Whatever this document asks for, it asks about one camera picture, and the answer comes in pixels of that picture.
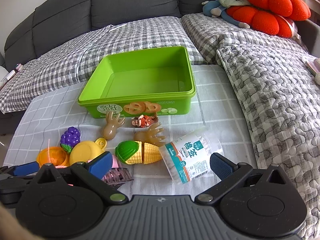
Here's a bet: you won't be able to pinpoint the cotton swab clear container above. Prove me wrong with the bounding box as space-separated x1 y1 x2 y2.
159 126 223 184

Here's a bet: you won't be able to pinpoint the brown hand-shaped toy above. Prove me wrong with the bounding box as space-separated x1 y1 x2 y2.
103 111 125 140
133 122 166 147

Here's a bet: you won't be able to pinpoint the red pumpkin cushion lower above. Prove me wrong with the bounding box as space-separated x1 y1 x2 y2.
226 6 297 38

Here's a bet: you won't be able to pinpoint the purple toy grapes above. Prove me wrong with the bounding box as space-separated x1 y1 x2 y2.
60 126 81 154

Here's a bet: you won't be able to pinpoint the small orange animal figurine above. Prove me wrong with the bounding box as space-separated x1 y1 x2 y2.
131 114 158 128

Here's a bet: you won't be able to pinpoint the yellow toy cup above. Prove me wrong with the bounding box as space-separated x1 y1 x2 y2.
69 138 107 165

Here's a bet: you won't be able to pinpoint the grey checked sofa cover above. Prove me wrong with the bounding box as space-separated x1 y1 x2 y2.
1 16 209 114

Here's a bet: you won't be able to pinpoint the blue plush toy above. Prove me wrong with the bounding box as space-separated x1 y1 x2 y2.
202 0 251 29

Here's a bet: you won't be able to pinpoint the grey patterned quilt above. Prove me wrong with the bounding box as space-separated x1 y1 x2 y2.
216 36 319 239

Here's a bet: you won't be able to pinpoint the dark translucent hair claw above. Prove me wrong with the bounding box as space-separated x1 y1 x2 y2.
102 167 133 187

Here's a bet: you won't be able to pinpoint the toy corn half green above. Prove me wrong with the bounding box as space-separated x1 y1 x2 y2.
115 140 143 165

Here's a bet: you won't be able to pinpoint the red pumpkin cushion upper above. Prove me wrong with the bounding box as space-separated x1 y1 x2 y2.
248 0 311 21

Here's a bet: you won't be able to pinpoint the orange toy bowl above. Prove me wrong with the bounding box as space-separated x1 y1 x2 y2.
36 147 70 166

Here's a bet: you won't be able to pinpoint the green plastic cookie box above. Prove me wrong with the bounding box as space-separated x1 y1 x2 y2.
78 47 196 118

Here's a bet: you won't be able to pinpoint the pink toy cup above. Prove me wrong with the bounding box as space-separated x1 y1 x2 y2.
112 155 121 168

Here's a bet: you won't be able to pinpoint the toy corn half yellow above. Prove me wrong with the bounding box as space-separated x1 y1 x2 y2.
143 142 162 165

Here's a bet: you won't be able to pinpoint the red pumpkin cushion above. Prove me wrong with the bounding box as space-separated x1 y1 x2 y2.
226 6 297 38
248 0 311 21

